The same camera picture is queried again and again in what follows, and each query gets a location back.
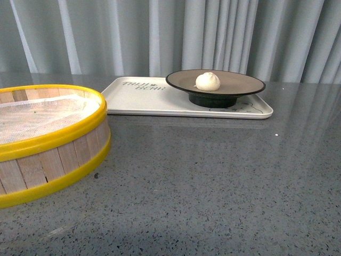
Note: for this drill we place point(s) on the cream rectangular serving tray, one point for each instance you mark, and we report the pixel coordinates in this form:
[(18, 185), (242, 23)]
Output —
[(152, 96)]

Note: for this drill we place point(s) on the grey pleated curtain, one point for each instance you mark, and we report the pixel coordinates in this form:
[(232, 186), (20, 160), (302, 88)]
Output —
[(282, 41)]

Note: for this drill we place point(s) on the white steamer liner cloth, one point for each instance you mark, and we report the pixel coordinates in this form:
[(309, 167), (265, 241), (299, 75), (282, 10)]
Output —
[(28, 119)]

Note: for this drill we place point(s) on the white steamed bun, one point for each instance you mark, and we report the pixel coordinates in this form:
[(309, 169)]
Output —
[(207, 81)]

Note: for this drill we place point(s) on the beige plate with black rim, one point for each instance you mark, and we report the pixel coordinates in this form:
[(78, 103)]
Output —
[(233, 86)]

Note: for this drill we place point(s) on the yellow rimmed wooden steamer basket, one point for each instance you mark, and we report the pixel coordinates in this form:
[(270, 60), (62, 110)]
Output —
[(39, 166)]

